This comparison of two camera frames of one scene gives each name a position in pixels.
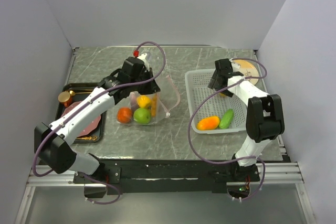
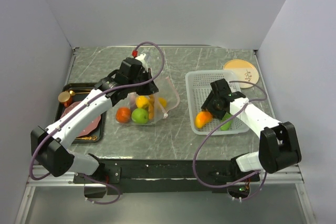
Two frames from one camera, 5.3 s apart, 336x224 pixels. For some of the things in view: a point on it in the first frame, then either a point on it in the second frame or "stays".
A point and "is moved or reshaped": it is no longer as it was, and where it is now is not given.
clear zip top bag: (150, 108) stays
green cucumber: (226, 120) stays
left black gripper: (151, 88) stays
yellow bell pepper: (143, 102) stays
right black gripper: (213, 83) → (208, 104)
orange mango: (208, 123) is moved or reshaped
